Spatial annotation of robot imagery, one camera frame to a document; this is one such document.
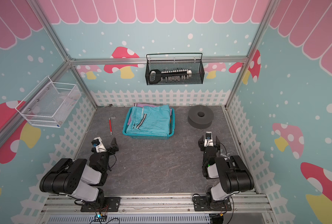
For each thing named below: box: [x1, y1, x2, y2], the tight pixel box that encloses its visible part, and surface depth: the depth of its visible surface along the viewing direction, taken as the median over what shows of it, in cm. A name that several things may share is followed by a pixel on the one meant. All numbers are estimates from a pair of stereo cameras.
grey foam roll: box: [187, 105, 215, 130], surface depth 109 cm
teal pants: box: [126, 104, 171, 137], surface depth 99 cm
